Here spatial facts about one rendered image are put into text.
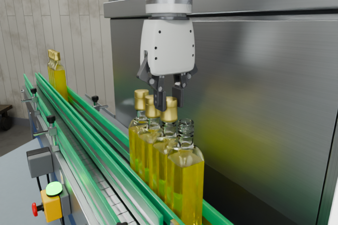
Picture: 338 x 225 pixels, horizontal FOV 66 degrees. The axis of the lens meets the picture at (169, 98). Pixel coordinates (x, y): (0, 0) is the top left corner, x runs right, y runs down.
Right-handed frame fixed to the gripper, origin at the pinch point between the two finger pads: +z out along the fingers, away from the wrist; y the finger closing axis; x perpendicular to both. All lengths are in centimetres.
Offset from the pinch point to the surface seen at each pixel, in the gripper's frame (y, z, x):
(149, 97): 1.4, 0.9, -5.5
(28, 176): 23, 59, -92
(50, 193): 20, 33, -32
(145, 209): 6.5, 22.7, 0.8
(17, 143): 20, 134, -316
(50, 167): 16, 39, -58
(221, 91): -11.8, -0.3, 2.5
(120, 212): 8.3, 29.1, -8.5
